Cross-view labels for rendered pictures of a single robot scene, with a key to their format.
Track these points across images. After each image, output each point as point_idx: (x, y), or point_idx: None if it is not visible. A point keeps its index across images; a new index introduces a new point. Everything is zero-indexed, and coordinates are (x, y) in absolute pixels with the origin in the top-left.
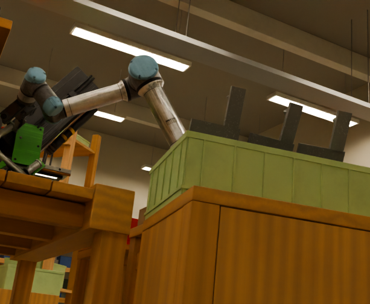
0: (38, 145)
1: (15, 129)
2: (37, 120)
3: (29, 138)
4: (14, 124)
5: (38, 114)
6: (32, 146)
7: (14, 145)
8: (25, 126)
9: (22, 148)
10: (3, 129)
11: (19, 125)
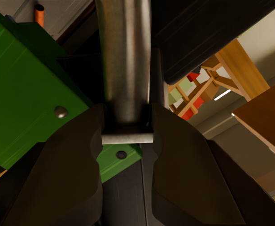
0: None
1: (72, 120)
2: (104, 204)
3: (39, 141)
4: (120, 137)
5: (120, 222)
6: None
7: (31, 51)
8: (102, 162)
9: None
10: (129, 47)
11: (19, 185)
